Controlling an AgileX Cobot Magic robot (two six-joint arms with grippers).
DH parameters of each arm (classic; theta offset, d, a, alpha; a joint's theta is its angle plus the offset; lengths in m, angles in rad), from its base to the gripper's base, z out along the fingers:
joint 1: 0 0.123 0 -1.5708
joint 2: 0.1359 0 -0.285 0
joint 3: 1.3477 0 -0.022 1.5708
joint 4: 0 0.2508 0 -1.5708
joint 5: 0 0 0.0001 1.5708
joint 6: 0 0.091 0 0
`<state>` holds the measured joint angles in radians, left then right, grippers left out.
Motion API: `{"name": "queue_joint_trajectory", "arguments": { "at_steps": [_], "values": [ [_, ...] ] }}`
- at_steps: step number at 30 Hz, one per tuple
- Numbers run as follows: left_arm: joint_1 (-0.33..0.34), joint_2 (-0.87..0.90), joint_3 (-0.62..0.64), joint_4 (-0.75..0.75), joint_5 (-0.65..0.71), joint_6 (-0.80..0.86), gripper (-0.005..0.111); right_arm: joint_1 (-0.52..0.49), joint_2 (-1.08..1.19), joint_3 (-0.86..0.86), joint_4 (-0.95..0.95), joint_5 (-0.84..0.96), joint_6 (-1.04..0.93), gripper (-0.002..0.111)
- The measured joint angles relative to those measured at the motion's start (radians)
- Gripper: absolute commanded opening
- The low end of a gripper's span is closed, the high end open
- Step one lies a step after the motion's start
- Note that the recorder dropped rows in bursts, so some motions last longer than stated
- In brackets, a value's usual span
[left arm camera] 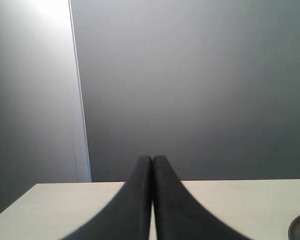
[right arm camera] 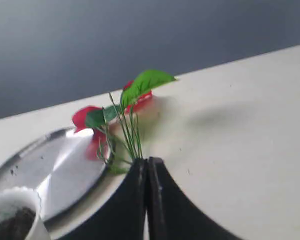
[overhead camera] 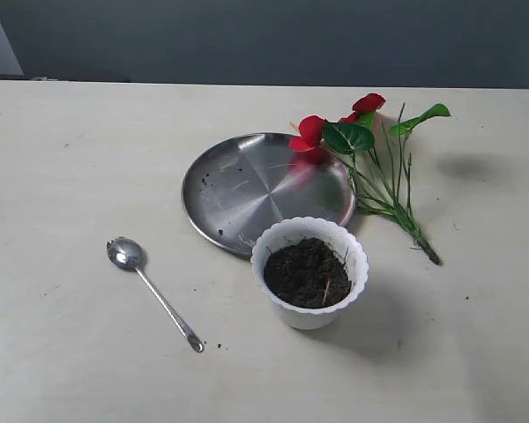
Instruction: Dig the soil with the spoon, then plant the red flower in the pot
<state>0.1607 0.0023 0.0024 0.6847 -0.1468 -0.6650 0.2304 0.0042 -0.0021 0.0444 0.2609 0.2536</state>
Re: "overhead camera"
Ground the artificial red flower plant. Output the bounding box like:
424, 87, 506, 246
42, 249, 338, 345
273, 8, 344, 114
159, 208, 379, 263
289, 93, 451, 266

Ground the silver metal spoon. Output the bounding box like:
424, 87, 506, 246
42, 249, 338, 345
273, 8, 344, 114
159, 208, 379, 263
106, 236, 205, 353

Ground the dark potting soil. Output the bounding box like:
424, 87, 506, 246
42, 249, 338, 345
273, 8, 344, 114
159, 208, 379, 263
264, 238, 352, 308

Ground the white scalloped plastic flowerpot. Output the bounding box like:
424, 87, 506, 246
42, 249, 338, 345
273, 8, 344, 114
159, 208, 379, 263
250, 217, 369, 330

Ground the round stainless steel plate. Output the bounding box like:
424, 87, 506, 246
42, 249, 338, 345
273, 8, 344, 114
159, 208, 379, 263
182, 132, 354, 259

